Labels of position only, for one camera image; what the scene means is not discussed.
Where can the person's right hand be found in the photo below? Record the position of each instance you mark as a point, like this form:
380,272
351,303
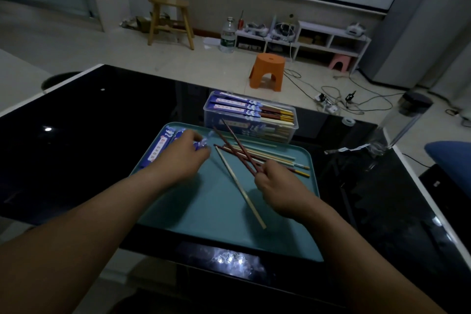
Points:
285,192

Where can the person's left hand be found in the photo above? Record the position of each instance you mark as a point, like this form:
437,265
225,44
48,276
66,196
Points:
180,161

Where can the person's right thumb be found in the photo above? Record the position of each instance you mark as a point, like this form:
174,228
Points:
259,179

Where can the person's left thumb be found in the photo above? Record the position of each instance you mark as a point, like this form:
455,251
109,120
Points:
202,155

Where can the blue clear chopstick sleeve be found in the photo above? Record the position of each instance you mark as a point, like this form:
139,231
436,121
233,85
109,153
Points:
203,141

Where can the dark red chopstick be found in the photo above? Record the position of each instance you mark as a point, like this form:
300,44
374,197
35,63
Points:
233,152
239,144

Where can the person's right forearm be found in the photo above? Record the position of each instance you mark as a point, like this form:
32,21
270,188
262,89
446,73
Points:
364,266

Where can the person's left forearm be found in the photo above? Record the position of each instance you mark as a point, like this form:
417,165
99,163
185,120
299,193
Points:
81,236

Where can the long beige chopstick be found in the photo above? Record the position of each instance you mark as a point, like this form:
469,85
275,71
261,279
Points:
241,188

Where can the plain blue chopstick sleeve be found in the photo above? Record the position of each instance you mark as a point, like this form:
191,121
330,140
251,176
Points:
177,134

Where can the beige chopstick with teal tip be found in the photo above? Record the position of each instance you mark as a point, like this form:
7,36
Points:
290,163

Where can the pale green chopstick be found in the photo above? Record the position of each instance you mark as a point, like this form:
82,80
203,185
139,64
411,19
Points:
263,145

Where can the red chopstick with yellow tip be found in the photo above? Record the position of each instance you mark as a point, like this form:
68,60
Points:
294,172

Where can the blue sleeve with white label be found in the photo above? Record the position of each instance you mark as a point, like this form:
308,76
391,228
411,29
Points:
158,147

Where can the teal plastic tray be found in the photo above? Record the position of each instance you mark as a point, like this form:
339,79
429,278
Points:
217,210

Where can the clear plastic storage box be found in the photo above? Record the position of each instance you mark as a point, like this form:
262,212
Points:
254,118

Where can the stack of packaged chopsticks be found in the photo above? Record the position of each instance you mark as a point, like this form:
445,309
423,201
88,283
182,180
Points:
254,108

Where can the white power strip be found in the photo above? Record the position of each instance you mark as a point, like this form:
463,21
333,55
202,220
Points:
327,104

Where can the white tape roll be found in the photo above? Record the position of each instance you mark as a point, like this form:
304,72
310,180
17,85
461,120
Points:
348,121

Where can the orange plastic stool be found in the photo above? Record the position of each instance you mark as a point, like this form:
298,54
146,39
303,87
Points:
267,67

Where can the white paper sheet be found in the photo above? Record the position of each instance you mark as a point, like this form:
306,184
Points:
211,42

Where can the large plastic water bottle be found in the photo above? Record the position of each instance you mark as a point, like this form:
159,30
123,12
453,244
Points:
227,36

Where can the black power adapter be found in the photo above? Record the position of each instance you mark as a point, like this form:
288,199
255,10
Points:
350,96

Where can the white headset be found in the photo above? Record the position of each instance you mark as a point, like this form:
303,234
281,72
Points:
256,29
357,29
283,32

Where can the pink plastic stool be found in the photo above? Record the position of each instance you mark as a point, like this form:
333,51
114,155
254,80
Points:
340,61

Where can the cardboard scraps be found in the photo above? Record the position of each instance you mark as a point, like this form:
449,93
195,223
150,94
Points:
141,23

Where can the clear bottle with black lid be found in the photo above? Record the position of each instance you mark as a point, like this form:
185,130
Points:
399,122

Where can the wooden chair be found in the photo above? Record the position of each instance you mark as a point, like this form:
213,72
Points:
170,3

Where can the white low shelf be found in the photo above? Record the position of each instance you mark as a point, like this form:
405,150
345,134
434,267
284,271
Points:
331,36

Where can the black seat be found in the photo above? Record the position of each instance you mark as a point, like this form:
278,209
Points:
447,207

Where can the blue cushion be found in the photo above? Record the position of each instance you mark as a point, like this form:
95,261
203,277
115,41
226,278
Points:
452,164

